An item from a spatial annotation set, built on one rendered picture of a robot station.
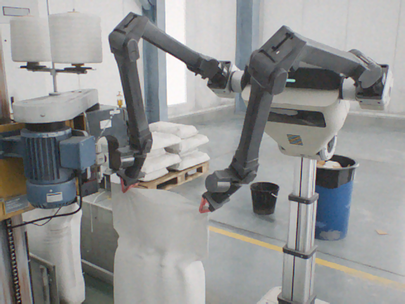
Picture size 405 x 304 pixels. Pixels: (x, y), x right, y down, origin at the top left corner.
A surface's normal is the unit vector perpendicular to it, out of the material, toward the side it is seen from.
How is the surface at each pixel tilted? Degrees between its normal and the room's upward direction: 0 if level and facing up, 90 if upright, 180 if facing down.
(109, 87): 90
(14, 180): 90
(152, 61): 90
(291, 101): 40
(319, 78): 130
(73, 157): 90
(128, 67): 113
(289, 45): 61
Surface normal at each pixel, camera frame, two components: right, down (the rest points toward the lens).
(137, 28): 0.70, 0.40
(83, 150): 0.98, 0.04
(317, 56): 0.51, 0.62
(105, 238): -0.58, 0.20
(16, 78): 0.81, 0.15
